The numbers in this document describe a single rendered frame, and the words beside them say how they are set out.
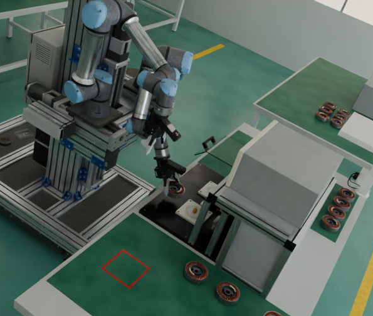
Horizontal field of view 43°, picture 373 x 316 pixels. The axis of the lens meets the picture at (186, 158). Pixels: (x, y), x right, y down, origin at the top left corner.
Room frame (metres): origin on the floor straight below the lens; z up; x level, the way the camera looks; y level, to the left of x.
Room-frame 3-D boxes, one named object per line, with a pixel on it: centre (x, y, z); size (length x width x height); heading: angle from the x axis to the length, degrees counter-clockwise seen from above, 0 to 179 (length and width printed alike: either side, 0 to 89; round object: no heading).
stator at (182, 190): (2.02, 0.01, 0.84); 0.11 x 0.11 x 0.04
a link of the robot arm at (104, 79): (2.21, 0.55, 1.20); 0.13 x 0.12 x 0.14; 153
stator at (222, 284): (1.51, -0.37, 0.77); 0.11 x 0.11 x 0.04
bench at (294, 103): (4.23, -1.22, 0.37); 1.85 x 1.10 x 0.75; 159
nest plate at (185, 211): (1.97, -0.13, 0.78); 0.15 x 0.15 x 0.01; 69
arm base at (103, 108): (2.21, 0.55, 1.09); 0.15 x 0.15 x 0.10
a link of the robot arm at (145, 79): (1.93, 0.25, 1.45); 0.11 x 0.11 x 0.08; 63
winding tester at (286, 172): (1.95, -0.47, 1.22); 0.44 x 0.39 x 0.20; 159
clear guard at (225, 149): (2.21, -0.23, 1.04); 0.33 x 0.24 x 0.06; 69
